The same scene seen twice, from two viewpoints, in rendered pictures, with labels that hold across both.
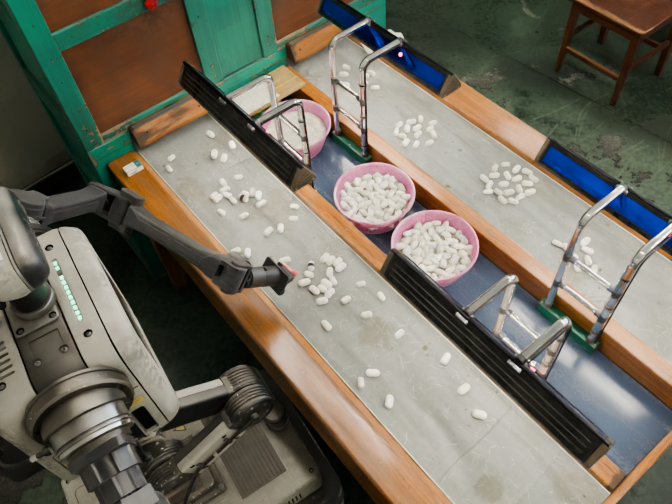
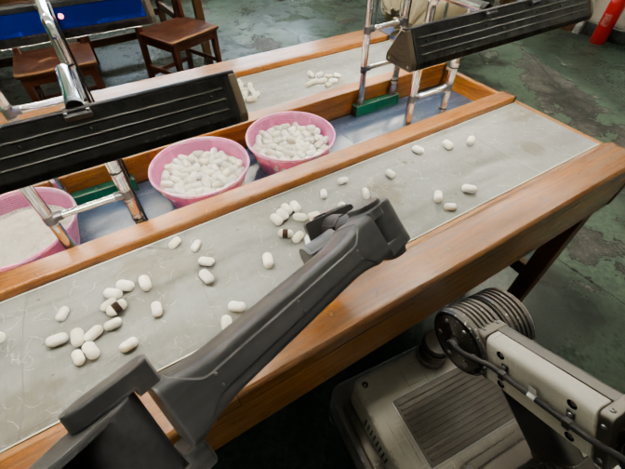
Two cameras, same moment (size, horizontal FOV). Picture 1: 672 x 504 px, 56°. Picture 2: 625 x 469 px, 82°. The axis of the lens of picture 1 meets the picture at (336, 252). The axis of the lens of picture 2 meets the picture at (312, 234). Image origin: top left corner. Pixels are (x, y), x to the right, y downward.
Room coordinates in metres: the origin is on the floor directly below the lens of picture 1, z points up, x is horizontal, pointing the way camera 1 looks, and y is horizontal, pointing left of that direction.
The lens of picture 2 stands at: (1.01, 0.63, 1.35)
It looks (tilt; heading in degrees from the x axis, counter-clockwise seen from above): 48 degrees down; 273
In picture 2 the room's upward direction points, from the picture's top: straight up
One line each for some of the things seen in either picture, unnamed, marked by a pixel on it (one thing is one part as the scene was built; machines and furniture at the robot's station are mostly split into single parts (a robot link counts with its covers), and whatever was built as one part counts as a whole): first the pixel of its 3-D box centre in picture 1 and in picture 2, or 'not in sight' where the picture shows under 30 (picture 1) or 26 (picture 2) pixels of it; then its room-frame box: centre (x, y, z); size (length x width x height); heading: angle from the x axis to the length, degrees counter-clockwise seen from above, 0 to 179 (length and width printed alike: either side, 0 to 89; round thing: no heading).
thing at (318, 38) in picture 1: (320, 37); not in sight; (2.13, -0.03, 0.83); 0.30 x 0.06 x 0.07; 124
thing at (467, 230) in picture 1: (433, 252); (291, 147); (1.12, -0.30, 0.72); 0.27 x 0.27 x 0.10
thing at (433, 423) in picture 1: (325, 288); (318, 228); (1.03, 0.04, 0.73); 1.81 x 0.30 x 0.02; 34
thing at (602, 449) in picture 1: (486, 343); (503, 20); (0.62, -0.31, 1.08); 0.62 x 0.08 x 0.07; 34
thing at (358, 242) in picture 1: (369, 260); (283, 193); (1.13, -0.10, 0.71); 1.81 x 0.05 x 0.11; 34
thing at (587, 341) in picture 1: (605, 270); (368, 38); (0.88, -0.71, 0.90); 0.20 x 0.19 x 0.45; 34
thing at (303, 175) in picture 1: (240, 119); (23, 147); (1.42, 0.24, 1.08); 0.62 x 0.08 x 0.07; 34
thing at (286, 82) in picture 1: (259, 94); not in sight; (1.90, 0.23, 0.77); 0.33 x 0.15 x 0.01; 124
